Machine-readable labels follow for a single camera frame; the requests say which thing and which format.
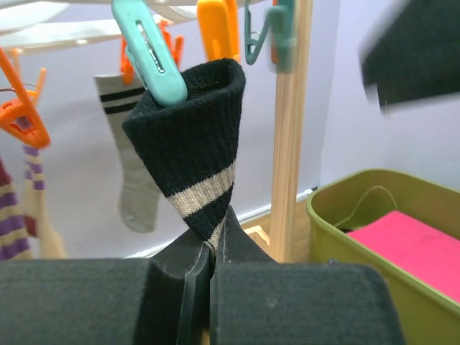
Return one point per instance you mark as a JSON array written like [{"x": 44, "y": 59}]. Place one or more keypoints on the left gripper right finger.
[{"x": 256, "y": 300}]

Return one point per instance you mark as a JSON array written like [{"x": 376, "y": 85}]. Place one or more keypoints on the beige purple striped sock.
[{"x": 14, "y": 236}]

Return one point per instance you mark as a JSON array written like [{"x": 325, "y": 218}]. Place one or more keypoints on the teal clothes peg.
[{"x": 149, "y": 53}]

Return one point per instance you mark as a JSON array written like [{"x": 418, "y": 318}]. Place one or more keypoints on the pink folded cloth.
[{"x": 421, "y": 250}]

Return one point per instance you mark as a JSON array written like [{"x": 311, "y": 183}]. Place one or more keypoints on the white round clip hanger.
[{"x": 27, "y": 27}]

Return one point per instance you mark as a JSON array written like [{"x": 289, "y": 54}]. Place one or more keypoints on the wooden rack frame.
[{"x": 289, "y": 24}]

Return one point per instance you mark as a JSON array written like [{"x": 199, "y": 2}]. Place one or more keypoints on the orange clothes peg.
[{"x": 19, "y": 116}]

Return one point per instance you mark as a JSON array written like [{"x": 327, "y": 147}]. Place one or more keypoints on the black sock tan stripes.
[{"x": 190, "y": 149}]

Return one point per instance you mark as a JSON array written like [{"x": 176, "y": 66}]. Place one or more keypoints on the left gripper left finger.
[{"x": 160, "y": 300}]

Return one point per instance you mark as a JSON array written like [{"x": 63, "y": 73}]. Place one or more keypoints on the large black hanging cloth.
[{"x": 413, "y": 54}]

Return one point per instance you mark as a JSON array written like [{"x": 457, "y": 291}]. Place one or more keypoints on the olive green bin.
[{"x": 427, "y": 316}]

